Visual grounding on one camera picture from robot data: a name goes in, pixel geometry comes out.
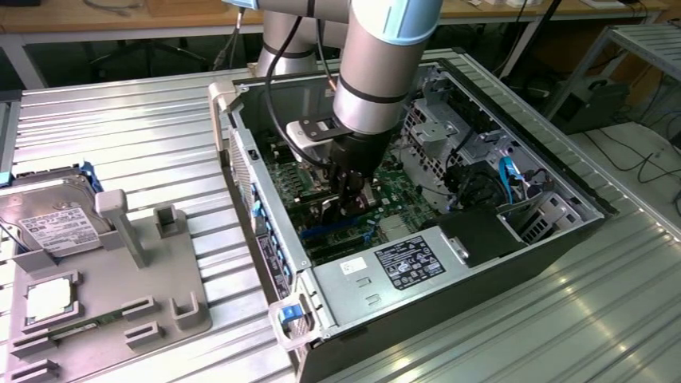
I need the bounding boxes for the blue SATA wire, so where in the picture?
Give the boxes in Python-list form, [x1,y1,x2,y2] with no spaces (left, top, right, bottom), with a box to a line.
[499,156,527,209]

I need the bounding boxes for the black floor device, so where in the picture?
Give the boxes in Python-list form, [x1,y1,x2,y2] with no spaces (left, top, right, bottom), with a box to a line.
[552,77,631,136]

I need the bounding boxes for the open grey PC case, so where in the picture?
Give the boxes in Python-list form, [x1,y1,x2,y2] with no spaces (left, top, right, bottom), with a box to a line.
[207,47,622,383]

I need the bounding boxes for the metal CPU socket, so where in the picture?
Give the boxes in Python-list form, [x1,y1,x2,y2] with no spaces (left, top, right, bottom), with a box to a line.
[300,161,335,188]

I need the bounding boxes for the grey metal frame post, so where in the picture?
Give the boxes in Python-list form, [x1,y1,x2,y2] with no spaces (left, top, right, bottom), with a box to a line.
[0,89,25,173]

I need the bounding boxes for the black swivel chair base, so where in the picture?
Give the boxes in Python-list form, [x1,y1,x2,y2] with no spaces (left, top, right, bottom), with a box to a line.
[87,37,214,80]

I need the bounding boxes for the silver heatsink on motherboard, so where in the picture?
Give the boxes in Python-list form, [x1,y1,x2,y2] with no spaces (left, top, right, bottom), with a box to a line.
[379,217,415,237]

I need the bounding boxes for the wooden desk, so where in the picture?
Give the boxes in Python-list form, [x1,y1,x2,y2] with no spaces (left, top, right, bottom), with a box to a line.
[0,0,670,89]

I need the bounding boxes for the hard disk in blue caddy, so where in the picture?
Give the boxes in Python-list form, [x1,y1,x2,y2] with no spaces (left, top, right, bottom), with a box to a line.
[0,161,106,259]

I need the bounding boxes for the green RAM stick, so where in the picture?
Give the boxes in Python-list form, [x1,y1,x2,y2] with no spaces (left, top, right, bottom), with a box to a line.
[50,310,129,341]

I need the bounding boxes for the blue expansion slot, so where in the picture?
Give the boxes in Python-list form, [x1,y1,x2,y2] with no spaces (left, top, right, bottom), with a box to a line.
[299,223,354,240]

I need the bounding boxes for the black cable bundle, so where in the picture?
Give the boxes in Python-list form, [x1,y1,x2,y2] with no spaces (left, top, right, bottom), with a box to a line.
[443,161,508,209]

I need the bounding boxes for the metal slat shelf table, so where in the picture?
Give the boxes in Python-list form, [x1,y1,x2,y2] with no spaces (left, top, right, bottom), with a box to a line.
[584,22,681,135]

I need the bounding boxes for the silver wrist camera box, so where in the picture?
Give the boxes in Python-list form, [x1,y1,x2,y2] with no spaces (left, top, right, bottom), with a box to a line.
[284,116,343,165]

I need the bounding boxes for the grey plastic parts rack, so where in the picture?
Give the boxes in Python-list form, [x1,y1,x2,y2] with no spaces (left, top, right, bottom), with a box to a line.
[0,189,215,383]

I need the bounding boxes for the hanging cable with connector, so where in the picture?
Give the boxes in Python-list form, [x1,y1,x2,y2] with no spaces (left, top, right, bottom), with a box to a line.
[214,6,252,72]

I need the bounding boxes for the grey power supply unit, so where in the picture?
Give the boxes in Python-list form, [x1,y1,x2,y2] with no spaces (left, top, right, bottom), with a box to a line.
[312,226,476,322]

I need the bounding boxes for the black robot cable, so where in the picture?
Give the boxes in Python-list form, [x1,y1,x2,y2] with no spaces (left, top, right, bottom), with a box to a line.
[264,0,335,167]

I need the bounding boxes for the grey coiled cable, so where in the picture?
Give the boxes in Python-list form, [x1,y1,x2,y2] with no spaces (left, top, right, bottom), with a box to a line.
[82,0,146,18]

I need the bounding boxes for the green motherboard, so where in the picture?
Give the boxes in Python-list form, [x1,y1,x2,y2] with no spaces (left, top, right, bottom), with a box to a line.
[263,135,444,267]

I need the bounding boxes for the silver CPU chip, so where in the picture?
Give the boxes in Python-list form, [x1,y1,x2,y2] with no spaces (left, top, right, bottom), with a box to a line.
[25,278,77,319]

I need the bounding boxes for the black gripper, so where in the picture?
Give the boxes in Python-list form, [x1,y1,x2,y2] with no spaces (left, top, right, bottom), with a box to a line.
[326,132,394,181]

